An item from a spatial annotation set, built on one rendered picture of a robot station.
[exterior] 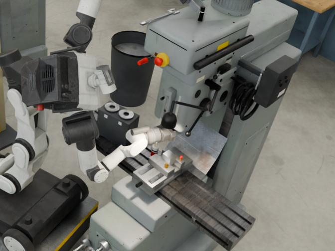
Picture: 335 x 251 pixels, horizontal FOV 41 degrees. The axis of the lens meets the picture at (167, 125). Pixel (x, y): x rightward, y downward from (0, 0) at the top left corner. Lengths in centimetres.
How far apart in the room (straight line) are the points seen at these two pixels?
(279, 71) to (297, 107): 310
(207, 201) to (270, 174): 180
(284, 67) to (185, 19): 54
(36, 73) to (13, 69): 23
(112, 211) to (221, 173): 73
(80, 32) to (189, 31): 48
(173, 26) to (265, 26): 70
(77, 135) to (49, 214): 87
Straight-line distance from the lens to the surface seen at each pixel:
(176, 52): 193
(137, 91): 448
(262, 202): 400
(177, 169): 259
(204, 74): 210
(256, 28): 247
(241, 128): 266
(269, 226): 385
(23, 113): 235
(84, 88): 206
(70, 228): 298
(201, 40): 193
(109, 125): 272
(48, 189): 296
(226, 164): 285
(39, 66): 204
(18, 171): 274
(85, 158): 215
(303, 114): 523
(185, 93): 216
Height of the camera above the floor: 277
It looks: 38 degrees down
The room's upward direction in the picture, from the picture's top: 13 degrees clockwise
